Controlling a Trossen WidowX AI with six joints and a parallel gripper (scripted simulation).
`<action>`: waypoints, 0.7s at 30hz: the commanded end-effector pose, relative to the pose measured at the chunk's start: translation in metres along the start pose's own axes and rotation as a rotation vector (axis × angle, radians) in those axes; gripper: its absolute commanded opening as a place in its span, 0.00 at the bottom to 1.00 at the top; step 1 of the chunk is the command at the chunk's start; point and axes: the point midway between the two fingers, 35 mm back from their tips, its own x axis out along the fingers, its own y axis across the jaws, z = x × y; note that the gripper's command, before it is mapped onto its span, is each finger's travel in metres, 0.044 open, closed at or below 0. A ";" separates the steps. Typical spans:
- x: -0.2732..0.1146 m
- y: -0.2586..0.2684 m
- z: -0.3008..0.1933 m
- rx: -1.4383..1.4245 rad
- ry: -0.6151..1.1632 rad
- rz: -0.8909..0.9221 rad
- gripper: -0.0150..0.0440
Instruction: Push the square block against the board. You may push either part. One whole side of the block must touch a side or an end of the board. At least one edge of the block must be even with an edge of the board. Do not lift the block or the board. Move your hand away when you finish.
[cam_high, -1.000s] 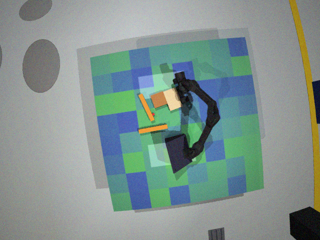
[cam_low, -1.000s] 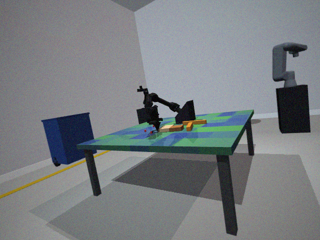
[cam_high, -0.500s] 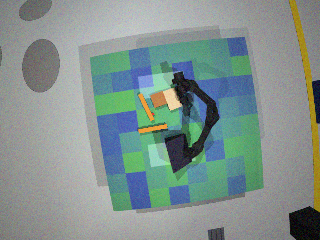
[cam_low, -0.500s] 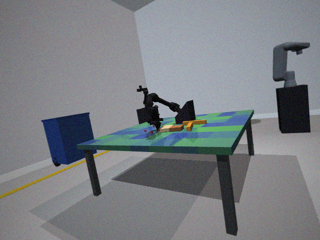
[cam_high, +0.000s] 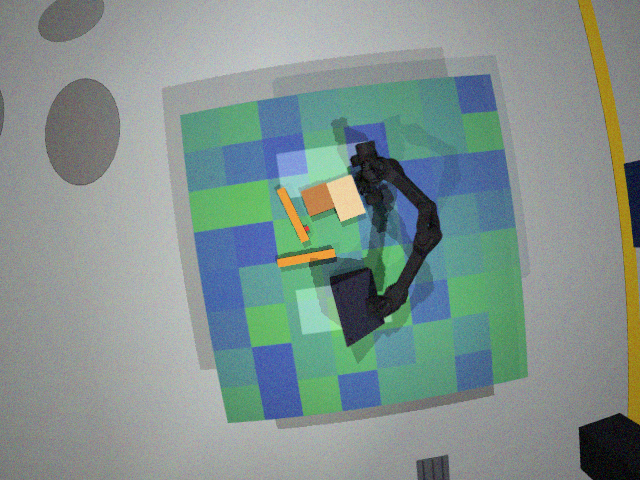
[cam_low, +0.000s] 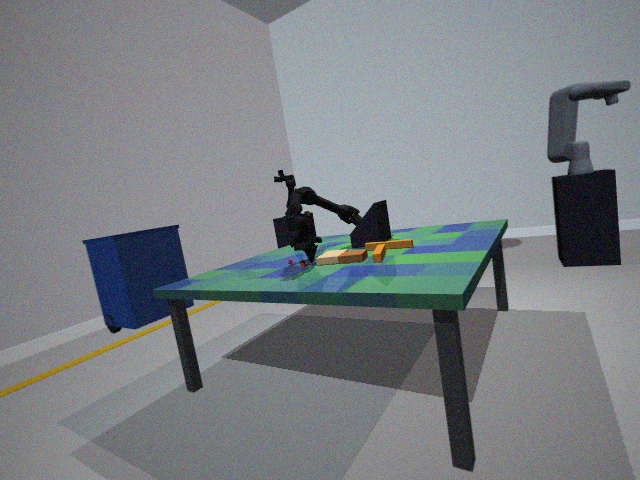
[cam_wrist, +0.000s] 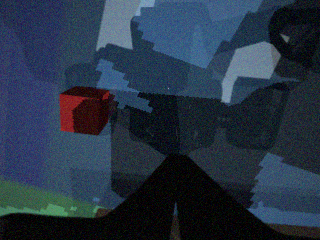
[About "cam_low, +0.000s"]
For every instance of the orange board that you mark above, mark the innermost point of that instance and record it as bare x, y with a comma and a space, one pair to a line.
390, 244
379, 253

